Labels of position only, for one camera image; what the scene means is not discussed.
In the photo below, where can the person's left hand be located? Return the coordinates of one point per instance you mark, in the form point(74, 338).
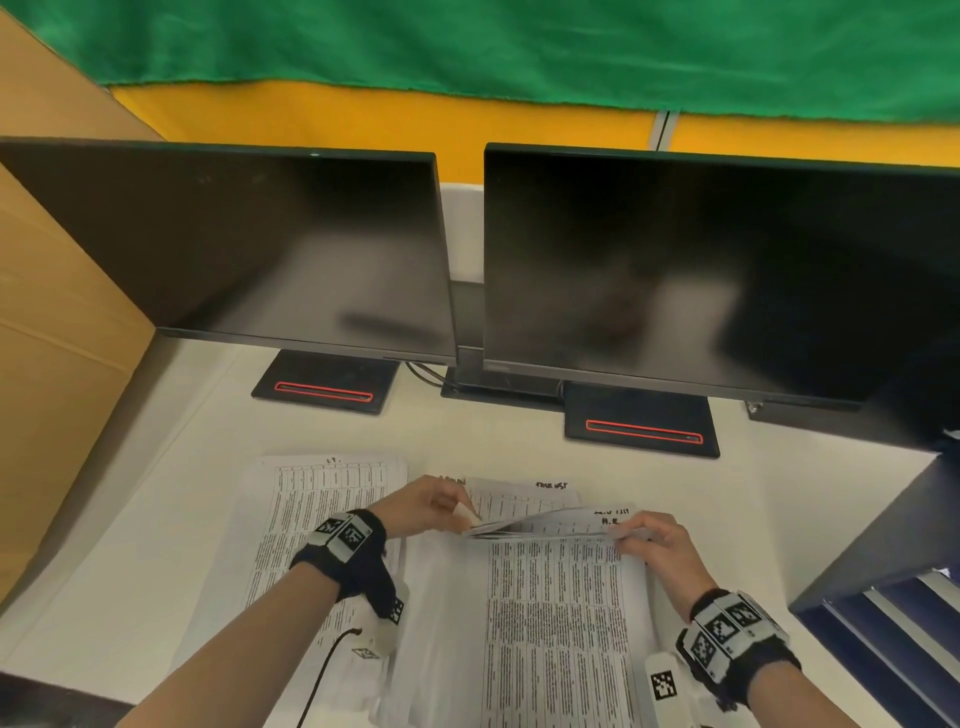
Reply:
point(420, 510)

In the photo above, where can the person's right hand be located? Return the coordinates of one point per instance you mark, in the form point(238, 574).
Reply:
point(671, 555)

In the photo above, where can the person's right fingers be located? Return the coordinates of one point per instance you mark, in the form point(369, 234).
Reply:
point(637, 534)

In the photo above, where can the person's left fingers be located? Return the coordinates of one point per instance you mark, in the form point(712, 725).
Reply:
point(461, 504)

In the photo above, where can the printed paper sheet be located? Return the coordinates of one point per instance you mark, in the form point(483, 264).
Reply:
point(555, 523)

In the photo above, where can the person's left forearm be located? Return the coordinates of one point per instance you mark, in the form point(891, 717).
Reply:
point(240, 645)

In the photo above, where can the person's right forearm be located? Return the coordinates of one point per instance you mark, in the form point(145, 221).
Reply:
point(795, 697)

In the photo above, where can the black red-striped monitor base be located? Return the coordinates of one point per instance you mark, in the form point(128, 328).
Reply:
point(326, 382)
point(641, 424)

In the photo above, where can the black left wrist tracker band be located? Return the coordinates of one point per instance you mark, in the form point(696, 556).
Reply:
point(349, 555)

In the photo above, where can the black wrist tracker band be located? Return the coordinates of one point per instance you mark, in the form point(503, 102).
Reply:
point(731, 641)
point(349, 555)

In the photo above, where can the black right wrist tracker band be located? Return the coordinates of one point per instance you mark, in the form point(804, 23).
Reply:
point(731, 641)

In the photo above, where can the dark blue drawer cabinet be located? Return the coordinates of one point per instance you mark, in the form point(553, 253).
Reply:
point(892, 570)

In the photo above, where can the black computer monitor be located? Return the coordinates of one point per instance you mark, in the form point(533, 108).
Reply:
point(247, 247)
point(712, 277)

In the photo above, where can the yellow partition panel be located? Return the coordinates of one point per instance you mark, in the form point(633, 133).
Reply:
point(817, 139)
point(390, 124)

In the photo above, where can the grey metal partition strip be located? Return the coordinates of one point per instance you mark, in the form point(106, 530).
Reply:
point(662, 131)

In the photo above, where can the brown cardboard panel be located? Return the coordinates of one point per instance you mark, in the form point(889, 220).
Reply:
point(52, 300)

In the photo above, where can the green cloth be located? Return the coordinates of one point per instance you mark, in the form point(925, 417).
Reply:
point(525, 45)

